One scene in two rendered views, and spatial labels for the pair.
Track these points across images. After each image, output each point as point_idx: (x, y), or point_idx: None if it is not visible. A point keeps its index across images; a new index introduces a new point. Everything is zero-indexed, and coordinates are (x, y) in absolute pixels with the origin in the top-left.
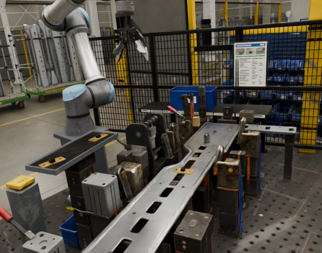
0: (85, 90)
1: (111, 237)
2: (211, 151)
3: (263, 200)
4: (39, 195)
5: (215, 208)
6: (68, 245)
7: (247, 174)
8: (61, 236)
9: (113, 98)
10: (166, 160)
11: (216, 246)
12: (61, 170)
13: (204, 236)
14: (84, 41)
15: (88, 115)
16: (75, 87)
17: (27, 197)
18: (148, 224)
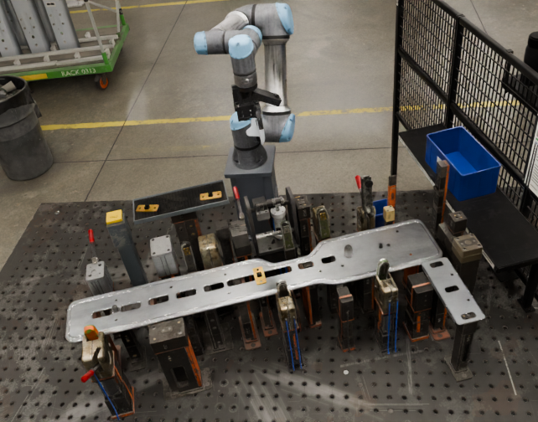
0: (250, 123)
1: (136, 295)
2: (322, 272)
3: (380, 362)
4: (126, 231)
5: (326, 327)
6: None
7: (377, 322)
8: None
9: (286, 140)
10: (283, 248)
11: (266, 359)
12: (141, 222)
13: (158, 343)
14: (271, 58)
15: (251, 149)
16: None
17: (113, 230)
18: (162, 304)
